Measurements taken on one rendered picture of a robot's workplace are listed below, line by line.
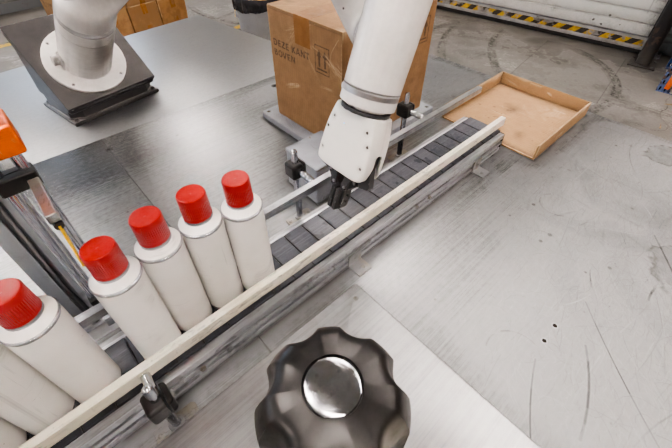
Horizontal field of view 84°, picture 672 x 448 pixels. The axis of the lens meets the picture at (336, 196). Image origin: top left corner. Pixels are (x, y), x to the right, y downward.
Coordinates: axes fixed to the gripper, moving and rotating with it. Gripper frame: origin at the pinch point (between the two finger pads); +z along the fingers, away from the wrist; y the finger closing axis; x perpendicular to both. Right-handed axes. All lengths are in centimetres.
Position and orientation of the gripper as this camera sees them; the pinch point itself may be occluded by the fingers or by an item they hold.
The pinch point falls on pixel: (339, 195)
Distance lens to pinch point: 62.3
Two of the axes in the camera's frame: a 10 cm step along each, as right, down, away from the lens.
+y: 6.8, 5.0, -5.4
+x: 6.9, -1.8, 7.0
